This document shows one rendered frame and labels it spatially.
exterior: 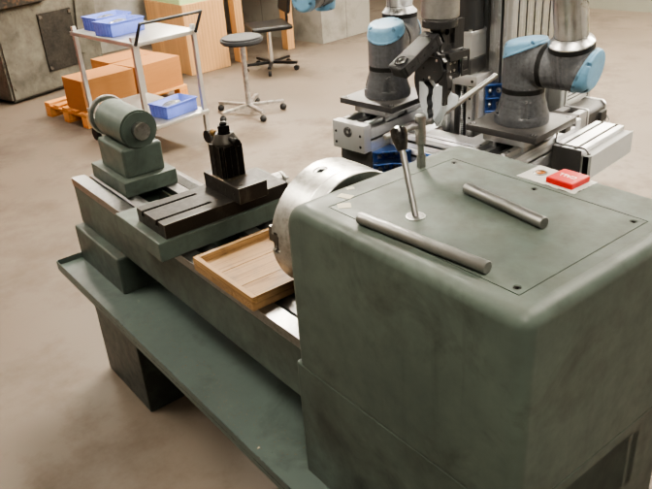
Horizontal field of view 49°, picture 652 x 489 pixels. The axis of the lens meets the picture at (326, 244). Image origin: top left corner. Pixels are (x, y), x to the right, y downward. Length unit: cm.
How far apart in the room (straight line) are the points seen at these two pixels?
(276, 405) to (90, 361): 146
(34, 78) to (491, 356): 700
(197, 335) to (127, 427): 69
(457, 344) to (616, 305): 27
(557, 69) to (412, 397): 101
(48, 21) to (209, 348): 595
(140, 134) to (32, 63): 530
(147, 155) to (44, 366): 119
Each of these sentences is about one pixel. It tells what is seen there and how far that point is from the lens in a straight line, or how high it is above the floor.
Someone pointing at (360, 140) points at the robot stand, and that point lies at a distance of 227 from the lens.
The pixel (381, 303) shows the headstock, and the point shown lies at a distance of 127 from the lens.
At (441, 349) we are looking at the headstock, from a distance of 120.
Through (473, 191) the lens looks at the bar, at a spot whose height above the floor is 127.
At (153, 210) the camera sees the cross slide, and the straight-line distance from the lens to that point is 218.
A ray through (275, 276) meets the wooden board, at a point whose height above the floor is 89.
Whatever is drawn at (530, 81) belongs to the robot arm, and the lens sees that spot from 204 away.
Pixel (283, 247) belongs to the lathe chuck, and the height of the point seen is 109.
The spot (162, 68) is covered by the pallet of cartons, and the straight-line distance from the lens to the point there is 688.
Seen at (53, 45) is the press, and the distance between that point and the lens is 792.
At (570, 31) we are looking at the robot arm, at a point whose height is 143.
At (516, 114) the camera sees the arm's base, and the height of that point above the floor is 120.
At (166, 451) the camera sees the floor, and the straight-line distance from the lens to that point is 277.
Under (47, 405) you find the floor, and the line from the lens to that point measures 316.
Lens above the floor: 182
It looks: 27 degrees down
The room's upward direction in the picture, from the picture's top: 4 degrees counter-clockwise
